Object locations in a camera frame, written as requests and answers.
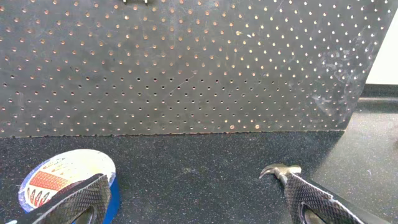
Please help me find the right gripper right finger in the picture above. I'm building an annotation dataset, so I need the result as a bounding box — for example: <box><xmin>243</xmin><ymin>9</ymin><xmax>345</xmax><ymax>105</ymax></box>
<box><xmin>284</xmin><ymin>172</ymin><xmax>393</xmax><ymax>224</ymax></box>

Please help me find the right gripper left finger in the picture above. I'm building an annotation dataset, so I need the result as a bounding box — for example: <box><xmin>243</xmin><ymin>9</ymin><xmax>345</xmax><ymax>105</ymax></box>
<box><xmin>15</xmin><ymin>173</ymin><xmax>112</xmax><ymax>224</ymax></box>

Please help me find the roll of blue tape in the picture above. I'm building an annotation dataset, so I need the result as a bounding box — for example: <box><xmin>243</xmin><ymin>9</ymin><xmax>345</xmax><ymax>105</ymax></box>
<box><xmin>17</xmin><ymin>148</ymin><xmax>121</xmax><ymax>224</ymax></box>

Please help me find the hammer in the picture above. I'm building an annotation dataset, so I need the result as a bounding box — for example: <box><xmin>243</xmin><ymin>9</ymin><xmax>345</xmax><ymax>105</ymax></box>
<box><xmin>259</xmin><ymin>163</ymin><xmax>302</xmax><ymax>187</ymax></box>

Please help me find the black pegboard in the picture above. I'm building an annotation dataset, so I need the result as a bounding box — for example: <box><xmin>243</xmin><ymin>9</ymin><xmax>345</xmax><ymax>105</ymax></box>
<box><xmin>0</xmin><ymin>0</ymin><xmax>398</xmax><ymax>138</ymax></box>

